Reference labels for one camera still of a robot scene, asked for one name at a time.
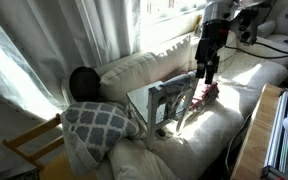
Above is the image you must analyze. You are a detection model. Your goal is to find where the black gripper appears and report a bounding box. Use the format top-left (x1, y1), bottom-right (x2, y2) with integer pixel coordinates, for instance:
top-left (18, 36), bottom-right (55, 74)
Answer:
top-left (194, 19), bottom-right (231, 85)

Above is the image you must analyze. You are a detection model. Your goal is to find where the small white wooden chair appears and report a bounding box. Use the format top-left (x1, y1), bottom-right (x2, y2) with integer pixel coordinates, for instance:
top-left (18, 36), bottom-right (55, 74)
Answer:
top-left (126, 70), bottom-right (199, 151)

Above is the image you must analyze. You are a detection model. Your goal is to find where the yellow wooden chair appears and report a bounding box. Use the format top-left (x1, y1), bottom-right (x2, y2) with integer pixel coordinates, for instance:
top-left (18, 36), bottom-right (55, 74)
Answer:
top-left (2, 113), bottom-right (98, 180)

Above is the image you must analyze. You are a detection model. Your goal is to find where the red patterned fringed blanket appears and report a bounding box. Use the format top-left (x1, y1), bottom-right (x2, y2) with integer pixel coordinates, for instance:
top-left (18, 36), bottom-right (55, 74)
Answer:
top-left (187, 81), bottom-right (220, 112)

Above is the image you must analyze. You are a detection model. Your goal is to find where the floral yellow white pillow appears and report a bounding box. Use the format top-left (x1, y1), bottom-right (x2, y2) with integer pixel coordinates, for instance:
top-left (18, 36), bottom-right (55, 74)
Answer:
top-left (193, 14), bottom-right (204, 35)

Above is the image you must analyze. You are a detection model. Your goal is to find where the cream fabric sofa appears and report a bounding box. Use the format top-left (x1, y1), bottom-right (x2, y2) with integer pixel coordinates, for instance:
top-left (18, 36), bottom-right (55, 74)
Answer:
top-left (62, 0), bottom-right (288, 180)

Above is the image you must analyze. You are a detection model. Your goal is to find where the white bolster cushion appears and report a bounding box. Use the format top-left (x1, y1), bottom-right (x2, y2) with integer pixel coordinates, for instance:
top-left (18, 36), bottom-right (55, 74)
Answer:
top-left (256, 19), bottom-right (278, 39)

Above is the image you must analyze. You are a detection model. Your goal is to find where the wide cream back cushion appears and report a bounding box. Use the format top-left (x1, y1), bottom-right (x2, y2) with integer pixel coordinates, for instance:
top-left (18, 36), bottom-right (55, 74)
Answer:
top-left (99, 51), bottom-right (157, 105)

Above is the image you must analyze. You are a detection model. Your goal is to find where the light wooden side table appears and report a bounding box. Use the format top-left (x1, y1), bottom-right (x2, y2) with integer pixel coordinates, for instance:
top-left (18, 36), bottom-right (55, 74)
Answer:
top-left (230, 83), bottom-right (285, 180)

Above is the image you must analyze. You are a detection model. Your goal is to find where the cream loose seat cushion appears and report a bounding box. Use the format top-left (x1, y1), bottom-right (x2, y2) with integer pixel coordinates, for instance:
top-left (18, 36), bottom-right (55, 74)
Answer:
top-left (107, 138), bottom-right (179, 180)

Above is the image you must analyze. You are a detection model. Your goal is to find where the black round cushion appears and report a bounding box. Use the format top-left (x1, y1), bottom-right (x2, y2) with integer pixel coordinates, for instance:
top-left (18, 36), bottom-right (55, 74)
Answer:
top-left (68, 65), bottom-right (102, 103)

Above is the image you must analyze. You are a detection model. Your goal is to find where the grey lattice patterned pillow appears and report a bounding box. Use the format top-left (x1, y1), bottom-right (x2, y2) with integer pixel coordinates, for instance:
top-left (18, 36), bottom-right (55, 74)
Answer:
top-left (60, 101), bottom-right (142, 175)

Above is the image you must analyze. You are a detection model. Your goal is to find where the white sheer curtain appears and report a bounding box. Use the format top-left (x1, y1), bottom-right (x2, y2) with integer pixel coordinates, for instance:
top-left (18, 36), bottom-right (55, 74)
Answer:
top-left (0, 0), bottom-right (205, 176)

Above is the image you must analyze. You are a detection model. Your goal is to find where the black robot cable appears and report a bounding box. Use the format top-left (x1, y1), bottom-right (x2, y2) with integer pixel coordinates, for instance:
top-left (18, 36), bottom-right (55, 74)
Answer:
top-left (223, 39), bottom-right (288, 60)

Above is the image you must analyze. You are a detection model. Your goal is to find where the thin white cable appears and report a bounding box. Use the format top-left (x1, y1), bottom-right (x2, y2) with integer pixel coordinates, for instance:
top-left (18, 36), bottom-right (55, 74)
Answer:
top-left (224, 113), bottom-right (253, 176)

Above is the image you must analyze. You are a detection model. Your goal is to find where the aluminium rail frame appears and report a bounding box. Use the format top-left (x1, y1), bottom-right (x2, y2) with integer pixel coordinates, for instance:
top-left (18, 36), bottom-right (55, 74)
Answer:
top-left (260, 89), bottom-right (288, 180)

